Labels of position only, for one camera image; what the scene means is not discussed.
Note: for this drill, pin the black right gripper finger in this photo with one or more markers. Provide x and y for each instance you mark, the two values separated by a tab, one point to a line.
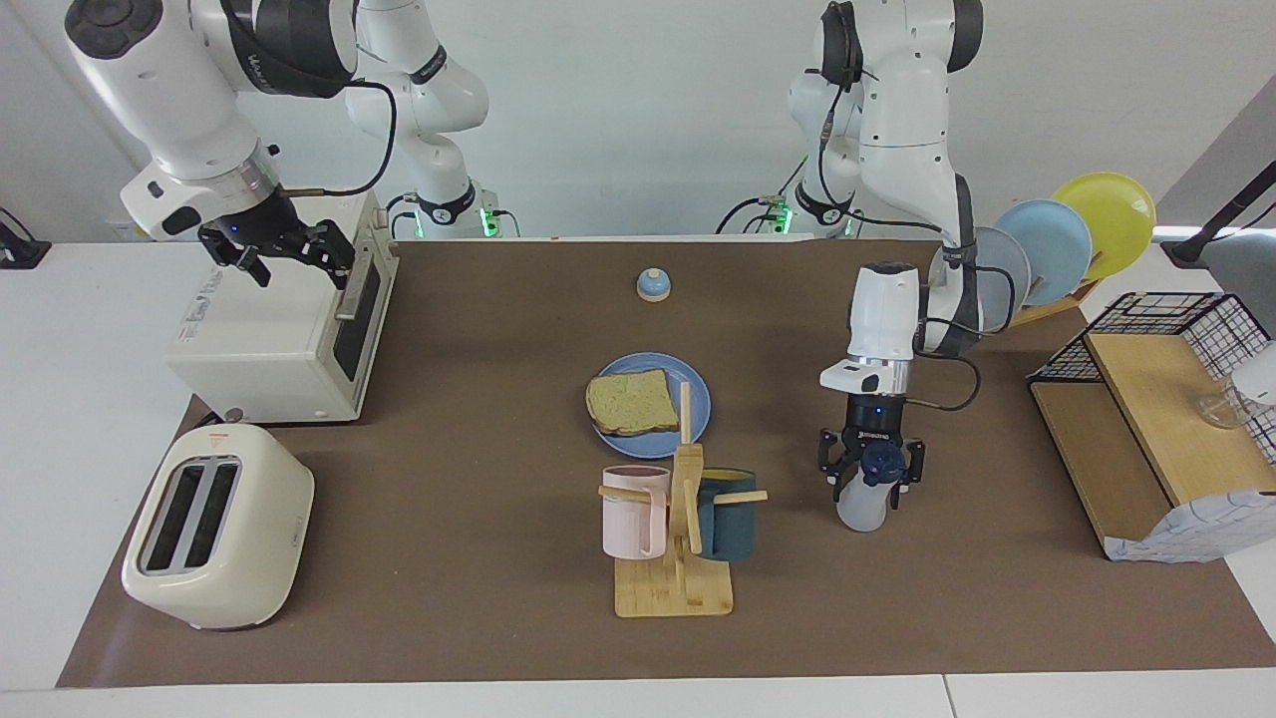
337	254
257	269

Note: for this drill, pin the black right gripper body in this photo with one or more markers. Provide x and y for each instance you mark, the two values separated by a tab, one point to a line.
264	229

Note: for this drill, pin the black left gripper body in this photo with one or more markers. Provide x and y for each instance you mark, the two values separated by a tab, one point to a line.
875	419

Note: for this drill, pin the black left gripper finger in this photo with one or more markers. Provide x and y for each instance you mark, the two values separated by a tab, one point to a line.
910	474
834	471

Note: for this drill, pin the translucent seasoning bottle blue cap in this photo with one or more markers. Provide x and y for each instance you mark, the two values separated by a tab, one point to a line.
865	504

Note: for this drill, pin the toasted bread slice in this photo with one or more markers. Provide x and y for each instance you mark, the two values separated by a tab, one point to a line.
630	404

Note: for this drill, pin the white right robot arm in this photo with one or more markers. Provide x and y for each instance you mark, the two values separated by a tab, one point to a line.
179	110

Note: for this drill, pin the blue round plate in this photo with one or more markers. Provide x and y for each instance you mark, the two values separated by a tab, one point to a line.
696	394

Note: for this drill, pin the pale grey plate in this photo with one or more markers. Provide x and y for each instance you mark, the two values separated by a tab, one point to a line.
1002	274

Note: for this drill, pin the wooden plate rack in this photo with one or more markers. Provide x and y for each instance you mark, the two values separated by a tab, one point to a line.
1047	309

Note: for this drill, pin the light blue plate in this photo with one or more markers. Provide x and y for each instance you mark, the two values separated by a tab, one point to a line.
1057	239

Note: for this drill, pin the yellow plate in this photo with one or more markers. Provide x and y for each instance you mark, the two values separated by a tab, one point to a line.
1116	214

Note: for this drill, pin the white toaster oven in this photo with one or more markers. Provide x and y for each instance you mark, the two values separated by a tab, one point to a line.
269	339

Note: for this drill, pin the dark teal mug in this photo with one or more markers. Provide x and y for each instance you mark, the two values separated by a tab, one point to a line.
730	524

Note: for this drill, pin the wooden mug rack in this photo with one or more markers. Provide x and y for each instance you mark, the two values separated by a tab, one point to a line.
673	593

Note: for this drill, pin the pink mug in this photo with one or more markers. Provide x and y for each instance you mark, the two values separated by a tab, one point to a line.
630	519

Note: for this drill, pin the small black clamp base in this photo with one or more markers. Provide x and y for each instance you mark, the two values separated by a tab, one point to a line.
20	254

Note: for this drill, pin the small blue call bell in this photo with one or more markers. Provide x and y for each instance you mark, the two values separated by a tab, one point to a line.
653	287

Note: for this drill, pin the cream two-slot toaster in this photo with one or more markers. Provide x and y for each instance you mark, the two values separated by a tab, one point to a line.
259	538

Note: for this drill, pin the brown table mat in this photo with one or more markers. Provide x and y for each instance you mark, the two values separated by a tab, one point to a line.
478	499

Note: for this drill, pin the white blue patterned cloth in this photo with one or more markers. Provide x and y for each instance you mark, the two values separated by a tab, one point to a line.
1196	529

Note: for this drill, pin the clear glass cup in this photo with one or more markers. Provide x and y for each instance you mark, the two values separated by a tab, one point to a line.
1221	411

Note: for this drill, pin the grey rounded object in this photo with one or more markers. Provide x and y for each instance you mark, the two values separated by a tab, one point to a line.
1246	274

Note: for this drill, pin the white wall socket box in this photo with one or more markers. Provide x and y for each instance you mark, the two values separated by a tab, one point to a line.
125	231

